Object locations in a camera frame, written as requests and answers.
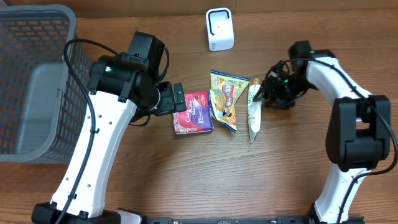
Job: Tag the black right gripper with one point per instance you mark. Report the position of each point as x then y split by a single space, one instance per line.
268 86

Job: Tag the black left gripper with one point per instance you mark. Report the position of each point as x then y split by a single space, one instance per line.
170 105

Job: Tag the white gold-capped shampoo bottle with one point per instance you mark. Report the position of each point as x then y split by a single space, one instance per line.
254 109

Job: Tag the red purple sanitary pad pack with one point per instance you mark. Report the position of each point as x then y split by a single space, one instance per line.
196 118

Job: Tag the yellow snack bag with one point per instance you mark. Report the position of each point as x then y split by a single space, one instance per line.
225 90

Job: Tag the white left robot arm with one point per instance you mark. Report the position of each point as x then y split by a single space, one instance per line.
123 88

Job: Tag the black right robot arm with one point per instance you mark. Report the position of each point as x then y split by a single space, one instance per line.
359 133

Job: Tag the white barcode scanner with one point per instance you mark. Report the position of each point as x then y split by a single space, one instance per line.
219 25

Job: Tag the dark grey plastic basket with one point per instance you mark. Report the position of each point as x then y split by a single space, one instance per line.
42 107

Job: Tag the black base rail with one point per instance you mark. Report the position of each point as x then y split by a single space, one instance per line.
217 221

